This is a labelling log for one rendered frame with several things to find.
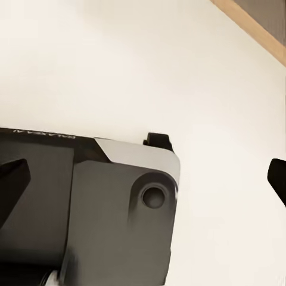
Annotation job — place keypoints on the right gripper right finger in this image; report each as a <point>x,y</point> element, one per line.
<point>277,177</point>

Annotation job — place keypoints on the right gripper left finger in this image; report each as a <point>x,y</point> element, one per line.
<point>14,178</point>

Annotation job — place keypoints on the cabinet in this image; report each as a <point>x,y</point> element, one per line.
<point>270,14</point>

